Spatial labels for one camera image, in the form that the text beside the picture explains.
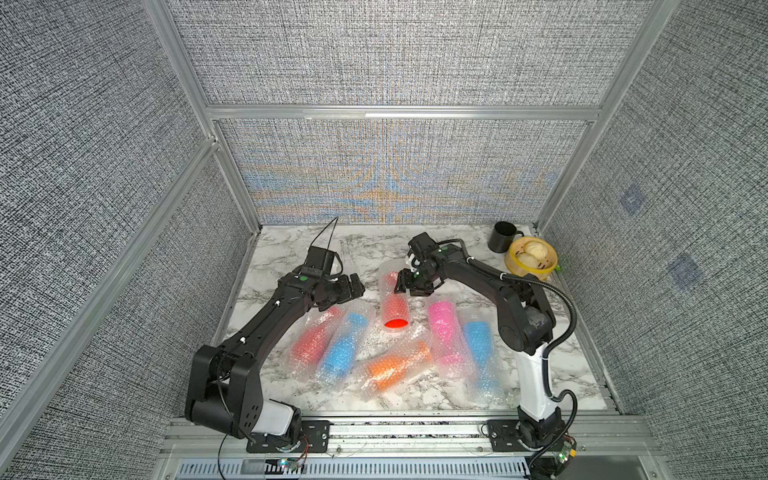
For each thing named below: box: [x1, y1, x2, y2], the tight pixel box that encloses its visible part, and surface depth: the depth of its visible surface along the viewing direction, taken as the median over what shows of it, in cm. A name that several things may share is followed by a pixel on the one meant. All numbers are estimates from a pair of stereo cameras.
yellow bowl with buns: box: [505, 236, 558, 280], surface depth 106 cm
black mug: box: [487, 221, 525, 253], surface depth 112 cm
